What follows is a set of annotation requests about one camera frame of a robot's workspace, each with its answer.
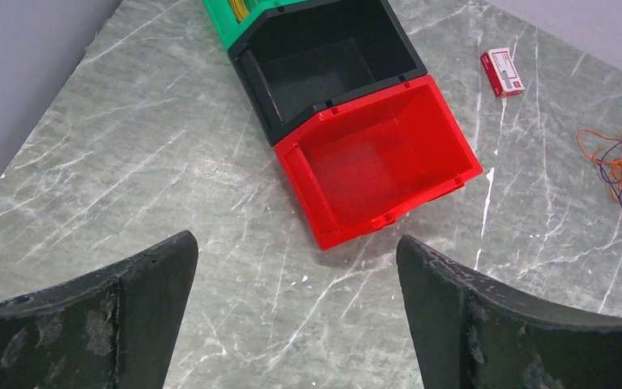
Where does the small red white box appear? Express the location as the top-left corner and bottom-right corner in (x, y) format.
(480, 47), (526, 98)

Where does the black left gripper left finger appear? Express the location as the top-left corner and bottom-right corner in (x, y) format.
(0, 231), (198, 388)

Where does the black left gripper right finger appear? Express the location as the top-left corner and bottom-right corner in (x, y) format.
(396, 235), (622, 388)

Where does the red plastic bin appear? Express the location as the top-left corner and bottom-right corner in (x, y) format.
(274, 75), (482, 250)

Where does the green plastic bin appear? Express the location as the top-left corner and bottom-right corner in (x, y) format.
(202, 0), (295, 51)

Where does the black plastic bin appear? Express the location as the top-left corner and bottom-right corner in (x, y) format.
(227, 0), (428, 146)

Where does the yellow cable in green bin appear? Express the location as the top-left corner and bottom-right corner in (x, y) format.
(231, 0), (261, 23)

